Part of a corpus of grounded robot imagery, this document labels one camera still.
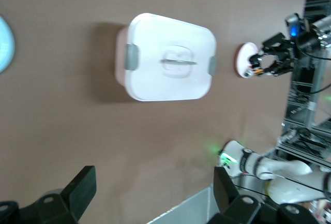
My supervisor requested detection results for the white lidded storage box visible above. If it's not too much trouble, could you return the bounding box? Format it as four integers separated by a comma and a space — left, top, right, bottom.
115, 12, 217, 102

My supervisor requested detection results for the pink round plate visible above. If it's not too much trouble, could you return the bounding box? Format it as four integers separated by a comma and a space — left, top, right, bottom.
234, 42, 261, 79

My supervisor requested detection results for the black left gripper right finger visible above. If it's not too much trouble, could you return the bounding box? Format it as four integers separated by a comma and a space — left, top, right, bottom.
206, 166, 321, 224

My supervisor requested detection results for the aluminium profile frame rack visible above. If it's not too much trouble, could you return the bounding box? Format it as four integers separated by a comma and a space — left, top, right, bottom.
276, 0, 331, 168

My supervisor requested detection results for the light blue round plate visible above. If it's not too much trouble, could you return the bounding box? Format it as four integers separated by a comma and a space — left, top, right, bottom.
0, 14, 15, 74

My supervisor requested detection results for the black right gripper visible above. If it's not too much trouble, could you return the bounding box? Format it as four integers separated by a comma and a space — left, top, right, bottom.
262, 33, 300, 77

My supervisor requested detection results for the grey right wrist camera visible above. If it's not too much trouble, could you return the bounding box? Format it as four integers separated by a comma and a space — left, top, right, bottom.
285, 12, 309, 38

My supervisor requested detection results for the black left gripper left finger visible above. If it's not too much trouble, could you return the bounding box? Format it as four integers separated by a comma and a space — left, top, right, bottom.
0, 166, 97, 224

